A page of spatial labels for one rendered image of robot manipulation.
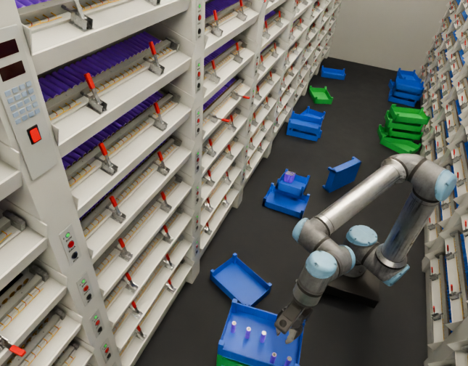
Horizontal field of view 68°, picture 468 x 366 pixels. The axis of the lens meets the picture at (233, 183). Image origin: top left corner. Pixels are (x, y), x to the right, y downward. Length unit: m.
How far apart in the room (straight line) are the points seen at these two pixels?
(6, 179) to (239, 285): 1.57
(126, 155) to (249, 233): 1.44
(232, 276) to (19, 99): 1.66
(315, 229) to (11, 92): 0.98
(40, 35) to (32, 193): 0.31
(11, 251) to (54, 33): 0.46
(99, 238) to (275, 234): 1.51
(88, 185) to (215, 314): 1.23
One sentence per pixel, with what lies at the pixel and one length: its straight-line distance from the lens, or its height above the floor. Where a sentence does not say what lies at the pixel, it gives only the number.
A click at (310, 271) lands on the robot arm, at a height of 0.87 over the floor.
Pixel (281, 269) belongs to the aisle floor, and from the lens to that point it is 2.23.
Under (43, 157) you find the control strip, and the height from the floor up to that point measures 1.31.
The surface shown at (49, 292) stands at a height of 0.94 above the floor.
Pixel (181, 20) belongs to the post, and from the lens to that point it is 1.24.
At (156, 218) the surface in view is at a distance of 1.41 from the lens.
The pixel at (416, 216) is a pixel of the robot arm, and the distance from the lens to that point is 1.68.
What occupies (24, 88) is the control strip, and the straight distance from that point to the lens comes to 0.74.
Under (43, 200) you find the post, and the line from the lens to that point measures 0.85.
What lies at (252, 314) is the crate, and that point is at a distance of 1.56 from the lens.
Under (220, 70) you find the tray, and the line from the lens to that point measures 1.65.
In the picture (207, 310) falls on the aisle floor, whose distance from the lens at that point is 2.02.
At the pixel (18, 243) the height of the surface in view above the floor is 1.13.
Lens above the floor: 1.75
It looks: 40 degrees down
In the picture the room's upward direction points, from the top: 6 degrees clockwise
